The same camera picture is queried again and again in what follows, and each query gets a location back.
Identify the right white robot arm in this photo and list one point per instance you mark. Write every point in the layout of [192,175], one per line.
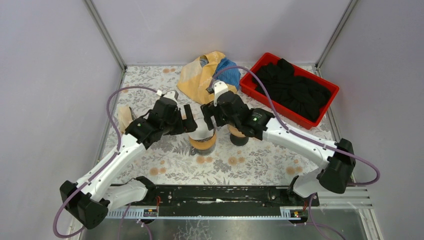
[334,160]

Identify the red plastic bin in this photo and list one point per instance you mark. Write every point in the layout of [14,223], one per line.
[254,88]

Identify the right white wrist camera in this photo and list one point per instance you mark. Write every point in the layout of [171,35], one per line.
[217,88]

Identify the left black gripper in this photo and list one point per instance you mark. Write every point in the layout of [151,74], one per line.
[180,120]

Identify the floral table mat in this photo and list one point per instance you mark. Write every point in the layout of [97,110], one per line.
[170,161]

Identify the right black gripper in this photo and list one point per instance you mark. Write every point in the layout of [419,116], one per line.
[210,110]

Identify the wooden ring holder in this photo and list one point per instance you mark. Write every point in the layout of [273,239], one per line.
[202,141]
[234,131]

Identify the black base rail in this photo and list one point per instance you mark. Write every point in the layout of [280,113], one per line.
[220,200]

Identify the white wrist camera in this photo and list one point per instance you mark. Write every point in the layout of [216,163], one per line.
[172,94]
[217,88]

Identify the yellow cloth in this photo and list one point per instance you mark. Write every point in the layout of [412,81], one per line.
[197,75]

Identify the orange filter holder box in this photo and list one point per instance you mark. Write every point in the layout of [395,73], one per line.
[125,116]

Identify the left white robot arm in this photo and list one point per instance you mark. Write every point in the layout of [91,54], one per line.
[90,198]

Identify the clear glass pitcher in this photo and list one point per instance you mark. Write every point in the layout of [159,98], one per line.
[201,152]

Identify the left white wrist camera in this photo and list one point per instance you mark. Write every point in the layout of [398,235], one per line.
[172,94]

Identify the blue cloth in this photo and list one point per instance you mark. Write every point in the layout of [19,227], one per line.
[231,76]

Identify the black cloth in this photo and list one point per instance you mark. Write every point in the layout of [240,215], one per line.
[297,93]

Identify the dark glass carafe red rim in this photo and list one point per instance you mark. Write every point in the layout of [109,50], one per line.
[238,141]

